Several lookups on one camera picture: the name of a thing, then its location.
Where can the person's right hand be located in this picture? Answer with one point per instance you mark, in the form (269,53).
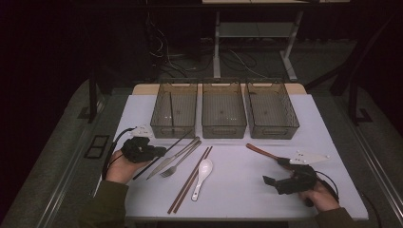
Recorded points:
(323,199)

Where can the brown wooden spoon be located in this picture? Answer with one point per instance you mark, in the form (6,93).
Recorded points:
(261,152)

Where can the brown wooden chopstick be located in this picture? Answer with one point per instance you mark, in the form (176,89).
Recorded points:
(194,178)
(190,177)

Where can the smoky translucent plastic bin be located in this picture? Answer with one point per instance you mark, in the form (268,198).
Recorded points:
(223,109)
(272,109)
(183,109)

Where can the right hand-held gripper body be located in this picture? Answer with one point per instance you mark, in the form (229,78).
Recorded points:
(299,182)

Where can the metal floor rail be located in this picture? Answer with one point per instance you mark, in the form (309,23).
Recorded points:
(377,167)
(68,171)

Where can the white ceramic spoon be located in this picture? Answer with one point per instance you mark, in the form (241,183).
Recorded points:
(204,167)

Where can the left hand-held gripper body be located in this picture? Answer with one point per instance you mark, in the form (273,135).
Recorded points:
(138,150)

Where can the black floor outlet frame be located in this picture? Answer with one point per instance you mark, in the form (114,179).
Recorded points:
(96,147)

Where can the person's left hand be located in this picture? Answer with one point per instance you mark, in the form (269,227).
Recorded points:
(120,171)

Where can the white metal desk frame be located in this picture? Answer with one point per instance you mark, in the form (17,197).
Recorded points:
(216,47)

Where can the black chopstick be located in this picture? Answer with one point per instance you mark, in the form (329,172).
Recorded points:
(172,110)
(177,142)

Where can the black metal stand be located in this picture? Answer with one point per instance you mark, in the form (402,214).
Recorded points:
(92,95)
(353,101)

